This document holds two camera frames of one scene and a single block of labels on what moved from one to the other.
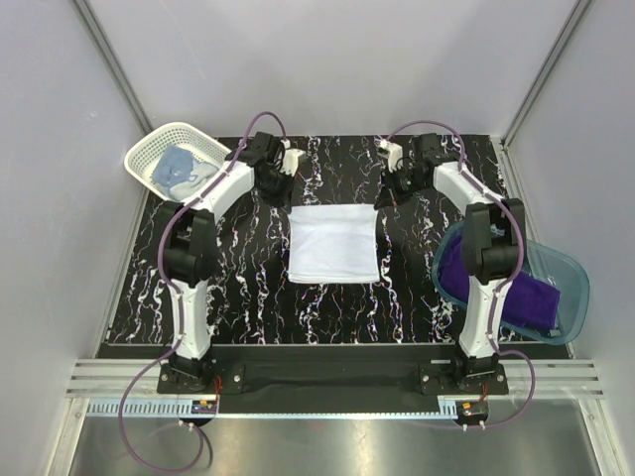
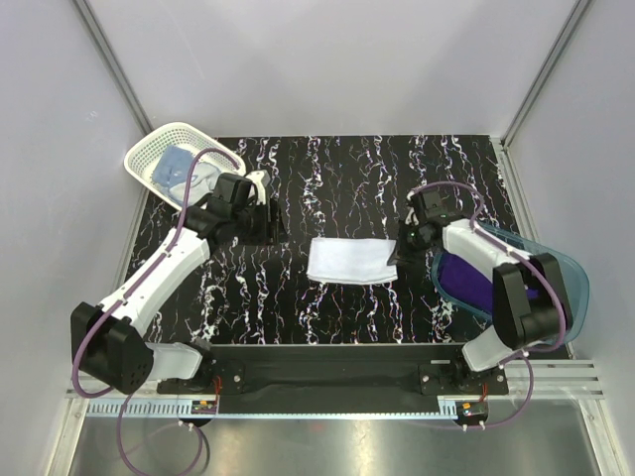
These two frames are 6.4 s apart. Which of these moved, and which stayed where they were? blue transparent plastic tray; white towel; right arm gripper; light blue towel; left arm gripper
Moved: right arm gripper; white towel; left arm gripper
Stayed: blue transparent plastic tray; light blue towel
